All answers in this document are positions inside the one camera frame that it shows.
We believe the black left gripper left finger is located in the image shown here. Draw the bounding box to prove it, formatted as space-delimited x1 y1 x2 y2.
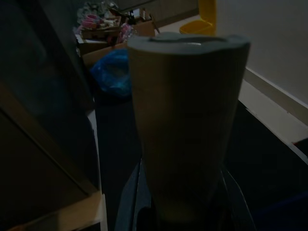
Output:
115 158 154 231

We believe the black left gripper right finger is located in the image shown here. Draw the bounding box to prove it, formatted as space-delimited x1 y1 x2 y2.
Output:
216 166 257 231

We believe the black floor mat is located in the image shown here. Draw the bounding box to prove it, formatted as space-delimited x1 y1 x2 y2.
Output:
95 79 308 231

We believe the blue plastic bag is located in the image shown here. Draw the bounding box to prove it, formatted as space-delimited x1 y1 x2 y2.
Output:
90 48 132 98

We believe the dark wooden cabinet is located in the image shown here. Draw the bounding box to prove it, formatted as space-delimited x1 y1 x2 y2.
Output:
0 0 108 231

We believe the brown cardboard box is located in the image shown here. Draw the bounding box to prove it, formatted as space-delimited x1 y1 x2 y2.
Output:
132 8 161 37
79 42 130 73

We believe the wooden tray with toys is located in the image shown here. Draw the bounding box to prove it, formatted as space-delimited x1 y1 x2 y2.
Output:
80 15 122 39

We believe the yellow plastic bin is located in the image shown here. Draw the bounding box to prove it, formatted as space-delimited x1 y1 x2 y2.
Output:
180 0 217 36

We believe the pink round toy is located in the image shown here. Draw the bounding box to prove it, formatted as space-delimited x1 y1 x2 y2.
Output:
81 13 97 27

